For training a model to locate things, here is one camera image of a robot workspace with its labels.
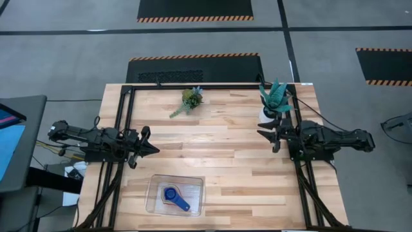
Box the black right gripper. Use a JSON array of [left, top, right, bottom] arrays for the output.
[[257, 116, 302, 153]]

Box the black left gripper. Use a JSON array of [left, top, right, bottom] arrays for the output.
[[124, 126, 160, 169]]

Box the yellow measuring cup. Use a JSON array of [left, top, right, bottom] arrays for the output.
[[160, 184, 182, 206]]

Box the dark blue measuring cup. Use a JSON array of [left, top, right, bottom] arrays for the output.
[[163, 186, 191, 213]]

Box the clear plastic basket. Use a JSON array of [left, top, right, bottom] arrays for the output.
[[144, 173, 206, 217]]

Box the snake plant in white pot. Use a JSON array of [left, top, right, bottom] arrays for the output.
[[257, 77, 294, 125]]

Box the small succulent plant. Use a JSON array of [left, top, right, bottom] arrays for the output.
[[169, 85, 204, 119]]

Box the black hazard-striped floor mat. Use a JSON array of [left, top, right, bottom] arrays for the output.
[[125, 53, 265, 84], [136, 0, 254, 23], [355, 47, 412, 87]]

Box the black cart base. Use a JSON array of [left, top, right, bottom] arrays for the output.
[[0, 167, 83, 232]]

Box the grey cart top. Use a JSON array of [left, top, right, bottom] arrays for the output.
[[0, 95, 48, 194]]

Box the blue display screen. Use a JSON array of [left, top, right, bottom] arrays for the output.
[[0, 102, 27, 183]]

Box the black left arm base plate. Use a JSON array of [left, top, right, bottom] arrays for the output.
[[83, 146, 129, 163]]

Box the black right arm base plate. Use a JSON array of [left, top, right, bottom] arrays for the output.
[[288, 141, 335, 162]]

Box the black aluminium table frame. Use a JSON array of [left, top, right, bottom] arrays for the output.
[[75, 83, 347, 230]]

